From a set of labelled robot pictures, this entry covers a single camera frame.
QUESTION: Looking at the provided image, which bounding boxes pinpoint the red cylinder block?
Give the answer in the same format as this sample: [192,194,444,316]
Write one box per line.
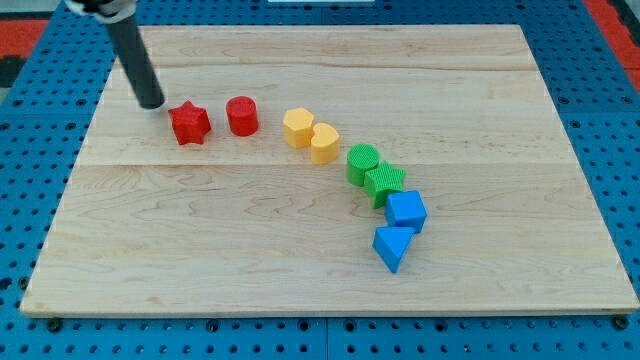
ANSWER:
[226,96,259,137]

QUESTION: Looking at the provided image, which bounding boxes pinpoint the yellow heart block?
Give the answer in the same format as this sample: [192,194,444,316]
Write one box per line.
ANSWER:
[311,123,340,165]

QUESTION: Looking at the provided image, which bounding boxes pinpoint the green cylinder block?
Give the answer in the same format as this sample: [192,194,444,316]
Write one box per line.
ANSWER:
[346,143,380,187]

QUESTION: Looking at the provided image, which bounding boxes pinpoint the light wooden board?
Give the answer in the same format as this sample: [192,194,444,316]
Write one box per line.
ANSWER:
[20,25,639,318]

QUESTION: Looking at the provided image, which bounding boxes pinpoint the yellow hexagon block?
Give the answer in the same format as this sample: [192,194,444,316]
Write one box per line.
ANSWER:
[283,107,315,149]

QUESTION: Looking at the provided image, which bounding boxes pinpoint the green star block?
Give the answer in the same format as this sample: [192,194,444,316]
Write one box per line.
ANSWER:
[363,161,407,209]

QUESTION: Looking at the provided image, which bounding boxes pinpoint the white black rod mount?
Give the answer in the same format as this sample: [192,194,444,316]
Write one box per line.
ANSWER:
[64,0,137,24]

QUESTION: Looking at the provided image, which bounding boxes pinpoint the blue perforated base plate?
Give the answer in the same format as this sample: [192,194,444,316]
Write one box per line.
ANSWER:
[1,1,639,359]

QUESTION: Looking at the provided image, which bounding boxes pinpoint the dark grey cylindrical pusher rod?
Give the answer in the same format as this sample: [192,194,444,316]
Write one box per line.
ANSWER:
[105,15,165,110]

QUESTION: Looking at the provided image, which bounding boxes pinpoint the blue cube block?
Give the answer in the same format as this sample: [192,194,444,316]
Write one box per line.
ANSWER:
[384,190,428,233]

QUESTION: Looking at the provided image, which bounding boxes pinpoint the red star block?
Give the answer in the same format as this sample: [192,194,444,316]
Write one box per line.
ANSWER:
[168,100,212,145]

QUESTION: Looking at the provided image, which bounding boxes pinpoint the blue triangle block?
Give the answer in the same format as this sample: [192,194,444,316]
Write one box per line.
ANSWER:
[372,226,415,274]

